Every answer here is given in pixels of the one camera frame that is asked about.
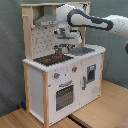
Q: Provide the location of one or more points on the left red stove knob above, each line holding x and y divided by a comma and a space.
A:
56, 75

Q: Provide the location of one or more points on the toy oven door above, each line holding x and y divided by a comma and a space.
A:
64, 96

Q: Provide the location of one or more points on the wooden toy kitchen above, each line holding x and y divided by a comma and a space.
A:
40, 84

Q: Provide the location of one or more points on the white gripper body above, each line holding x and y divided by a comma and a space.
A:
71, 38

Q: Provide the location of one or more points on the small metal pot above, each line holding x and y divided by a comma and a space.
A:
59, 51

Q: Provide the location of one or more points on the right red stove knob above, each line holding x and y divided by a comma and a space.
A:
74, 69

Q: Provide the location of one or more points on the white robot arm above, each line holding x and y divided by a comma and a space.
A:
114, 23

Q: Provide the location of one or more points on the black toy stovetop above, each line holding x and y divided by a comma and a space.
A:
52, 59

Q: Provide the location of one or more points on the grey toy sink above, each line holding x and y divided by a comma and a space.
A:
79, 51

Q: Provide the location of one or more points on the red stove knob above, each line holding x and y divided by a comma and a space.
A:
74, 69
56, 75

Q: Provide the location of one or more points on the grey range hood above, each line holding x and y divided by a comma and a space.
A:
47, 16

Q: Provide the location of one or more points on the toy dishwasher door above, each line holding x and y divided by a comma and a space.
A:
88, 76

